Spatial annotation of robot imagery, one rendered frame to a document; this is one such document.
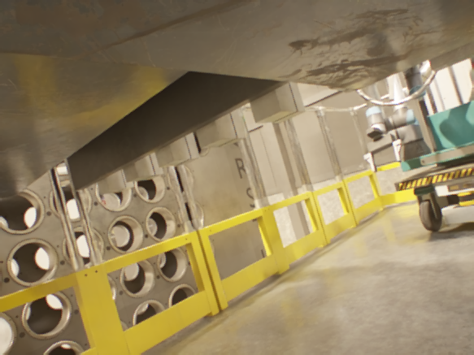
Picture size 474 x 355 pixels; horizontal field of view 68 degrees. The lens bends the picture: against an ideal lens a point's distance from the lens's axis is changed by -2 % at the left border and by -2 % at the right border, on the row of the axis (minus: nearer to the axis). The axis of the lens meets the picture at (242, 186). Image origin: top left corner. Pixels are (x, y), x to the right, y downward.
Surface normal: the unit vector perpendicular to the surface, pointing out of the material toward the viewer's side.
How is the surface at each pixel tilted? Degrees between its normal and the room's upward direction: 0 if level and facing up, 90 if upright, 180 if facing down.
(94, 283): 90
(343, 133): 90
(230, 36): 180
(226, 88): 90
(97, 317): 90
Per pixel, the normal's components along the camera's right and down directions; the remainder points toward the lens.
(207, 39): 0.28, 0.96
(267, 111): -0.63, 0.16
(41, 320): 0.72, -0.23
